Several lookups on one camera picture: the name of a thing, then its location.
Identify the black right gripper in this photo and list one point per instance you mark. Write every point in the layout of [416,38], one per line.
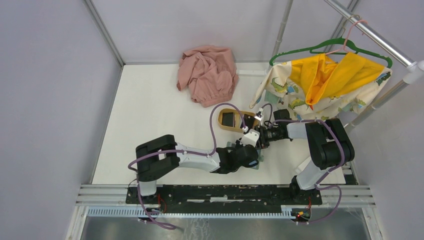
[262,143]

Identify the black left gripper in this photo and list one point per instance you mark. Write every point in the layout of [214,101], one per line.
[238,145]

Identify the green leather card holder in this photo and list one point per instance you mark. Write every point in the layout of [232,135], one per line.
[260,157]

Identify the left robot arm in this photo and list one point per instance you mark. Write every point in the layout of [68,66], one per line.
[160,156]

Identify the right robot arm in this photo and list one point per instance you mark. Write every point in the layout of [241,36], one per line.
[328,143]

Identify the black card in tray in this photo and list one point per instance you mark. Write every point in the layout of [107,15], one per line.
[250,121]
[228,119]

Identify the tan oval tray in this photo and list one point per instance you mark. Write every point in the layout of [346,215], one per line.
[238,118]

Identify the dinosaur print yellow garment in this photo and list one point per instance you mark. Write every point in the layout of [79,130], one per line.
[318,87]

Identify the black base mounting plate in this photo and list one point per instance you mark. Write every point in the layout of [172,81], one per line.
[229,199]

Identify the pink crumpled cloth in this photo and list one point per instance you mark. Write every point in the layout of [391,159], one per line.
[209,73]

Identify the pink clothes hanger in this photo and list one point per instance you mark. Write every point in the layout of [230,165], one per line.
[343,47]

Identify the metal clothes rack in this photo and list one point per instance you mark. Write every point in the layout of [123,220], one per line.
[405,71]

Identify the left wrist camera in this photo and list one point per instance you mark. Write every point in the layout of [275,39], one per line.
[250,138]

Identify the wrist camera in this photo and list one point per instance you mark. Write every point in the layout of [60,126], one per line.
[259,116]
[250,138]

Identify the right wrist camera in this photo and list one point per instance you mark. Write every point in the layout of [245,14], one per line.
[259,116]

